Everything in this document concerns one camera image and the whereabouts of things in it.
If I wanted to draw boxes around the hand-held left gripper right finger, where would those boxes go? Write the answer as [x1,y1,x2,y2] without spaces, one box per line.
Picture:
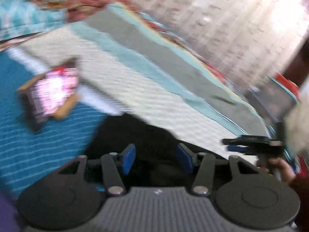
[176,143,261,197]

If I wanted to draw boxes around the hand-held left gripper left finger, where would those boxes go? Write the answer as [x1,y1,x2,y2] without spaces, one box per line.
[57,144,136,197]

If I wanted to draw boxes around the beige leaf print curtain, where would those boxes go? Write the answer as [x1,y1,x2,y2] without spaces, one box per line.
[101,0,309,95]

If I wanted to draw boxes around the person's purple clothing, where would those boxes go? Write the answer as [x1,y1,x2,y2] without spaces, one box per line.
[0,190,23,232]

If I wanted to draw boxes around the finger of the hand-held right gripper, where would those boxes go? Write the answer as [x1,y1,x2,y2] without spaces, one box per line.
[222,135,271,155]

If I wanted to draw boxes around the patterned teal grey bed sheet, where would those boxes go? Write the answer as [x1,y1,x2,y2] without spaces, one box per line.
[0,2,273,199]

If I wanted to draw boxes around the clear storage box teal rim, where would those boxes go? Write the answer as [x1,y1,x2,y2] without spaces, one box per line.
[245,74,302,128]

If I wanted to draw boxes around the person's right forearm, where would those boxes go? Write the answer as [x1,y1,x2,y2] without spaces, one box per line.
[288,173,309,232]

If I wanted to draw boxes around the black pants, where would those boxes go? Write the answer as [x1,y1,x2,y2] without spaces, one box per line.
[83,113,228,188]

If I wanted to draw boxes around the pink patterned box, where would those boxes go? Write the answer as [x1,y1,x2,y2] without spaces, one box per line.
[17,57,81,121]

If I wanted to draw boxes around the teal white patterned pillow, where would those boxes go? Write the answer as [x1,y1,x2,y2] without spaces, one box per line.
[0,0,68,41]

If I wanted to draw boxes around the person's right hand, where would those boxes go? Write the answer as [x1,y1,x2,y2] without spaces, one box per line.
[256,158,297,184]

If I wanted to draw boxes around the smartphone with lit screen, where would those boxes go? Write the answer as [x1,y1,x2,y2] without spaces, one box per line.
[23,67,80,129]

